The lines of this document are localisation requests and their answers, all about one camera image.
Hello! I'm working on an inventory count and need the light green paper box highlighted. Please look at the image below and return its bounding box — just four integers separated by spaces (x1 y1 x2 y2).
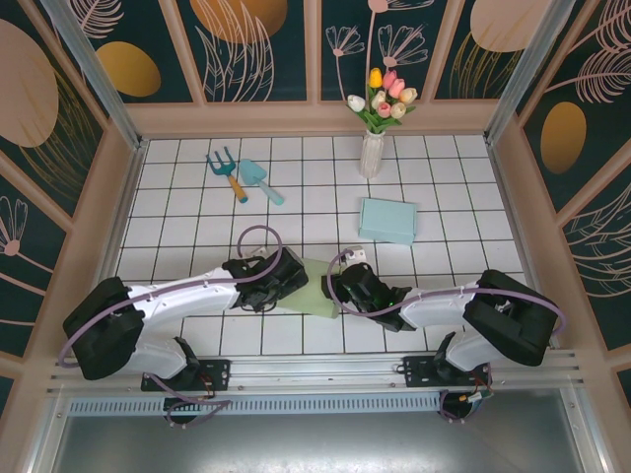
275 256 341 319

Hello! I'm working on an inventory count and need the light blue paper box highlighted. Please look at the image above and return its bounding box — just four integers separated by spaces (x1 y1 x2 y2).
358 196 419 246

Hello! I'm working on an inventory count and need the light blue toy trowel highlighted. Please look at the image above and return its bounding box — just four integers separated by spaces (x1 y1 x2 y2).
238 158 286 207

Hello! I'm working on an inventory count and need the blue toy garden fork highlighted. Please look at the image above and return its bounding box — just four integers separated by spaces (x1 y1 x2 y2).
205 146 250 203

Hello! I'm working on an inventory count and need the white ribbed vase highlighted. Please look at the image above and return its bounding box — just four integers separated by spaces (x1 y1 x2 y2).
359 131 385 178

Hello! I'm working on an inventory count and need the artificial tulip bouquet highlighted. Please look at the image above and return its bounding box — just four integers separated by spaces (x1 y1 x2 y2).
346 67 419 135

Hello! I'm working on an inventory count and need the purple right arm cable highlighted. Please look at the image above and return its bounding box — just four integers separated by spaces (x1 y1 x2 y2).
324 248 567 395

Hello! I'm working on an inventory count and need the aluminium mounting rail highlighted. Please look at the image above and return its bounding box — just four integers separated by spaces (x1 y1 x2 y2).
46 348 586 396

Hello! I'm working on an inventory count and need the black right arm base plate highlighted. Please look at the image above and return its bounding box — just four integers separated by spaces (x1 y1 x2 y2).
402 354 494 388

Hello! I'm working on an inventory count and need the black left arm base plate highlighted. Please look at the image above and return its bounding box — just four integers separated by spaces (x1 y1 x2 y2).
141 358 232 393

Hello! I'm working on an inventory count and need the slotted grey cable duct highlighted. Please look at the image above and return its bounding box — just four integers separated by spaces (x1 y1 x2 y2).
66 390 445 419

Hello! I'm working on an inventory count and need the coloured connector wire bundle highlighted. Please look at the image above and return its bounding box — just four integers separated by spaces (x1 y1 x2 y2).
460 376 496 410

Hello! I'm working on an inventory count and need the aluminium frame post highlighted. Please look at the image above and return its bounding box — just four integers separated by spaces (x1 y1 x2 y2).
484 0 578 147
38 0 149 152

